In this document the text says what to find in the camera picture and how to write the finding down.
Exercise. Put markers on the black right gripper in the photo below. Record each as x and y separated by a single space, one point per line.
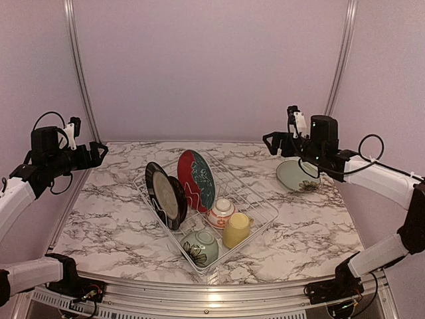
277 136

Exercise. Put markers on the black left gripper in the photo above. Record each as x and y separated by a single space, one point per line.
94 161

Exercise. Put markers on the pale green flower plate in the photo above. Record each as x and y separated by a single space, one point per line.
301 177

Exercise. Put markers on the red plate with teal flower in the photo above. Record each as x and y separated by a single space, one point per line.
197 180

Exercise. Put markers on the small dark red flower plate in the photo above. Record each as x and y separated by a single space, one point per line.
177 202

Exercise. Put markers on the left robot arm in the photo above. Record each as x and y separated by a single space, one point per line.
25 185

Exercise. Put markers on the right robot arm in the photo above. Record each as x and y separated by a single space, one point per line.
387 204

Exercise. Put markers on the large black rimmed cream plate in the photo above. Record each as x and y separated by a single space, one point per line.
159 186

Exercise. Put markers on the white bowl with red pattern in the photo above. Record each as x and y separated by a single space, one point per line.
220 213

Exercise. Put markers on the yellow mug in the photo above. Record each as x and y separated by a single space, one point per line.
237 229

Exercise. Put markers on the green bowl with flower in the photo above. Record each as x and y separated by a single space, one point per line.
201 247

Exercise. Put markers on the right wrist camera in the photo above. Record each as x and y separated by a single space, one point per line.
298 125

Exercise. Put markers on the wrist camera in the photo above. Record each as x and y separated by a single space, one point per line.
72 130
298 125

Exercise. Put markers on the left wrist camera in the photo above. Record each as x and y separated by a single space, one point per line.
72 130

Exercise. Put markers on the white wire dish rack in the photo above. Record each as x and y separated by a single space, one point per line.
227 186

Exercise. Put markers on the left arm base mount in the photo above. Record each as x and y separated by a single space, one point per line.
73 285

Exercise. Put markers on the left aluminium frame post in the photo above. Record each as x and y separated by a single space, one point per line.
70 16

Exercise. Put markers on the aluminium frame post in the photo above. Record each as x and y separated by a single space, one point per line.
70 16
343 57

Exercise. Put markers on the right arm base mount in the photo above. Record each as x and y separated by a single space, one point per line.
343 285

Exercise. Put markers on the right aluminium frame post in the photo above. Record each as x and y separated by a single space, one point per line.
343 57

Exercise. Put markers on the front aluminium rail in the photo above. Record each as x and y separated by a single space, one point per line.
125 298

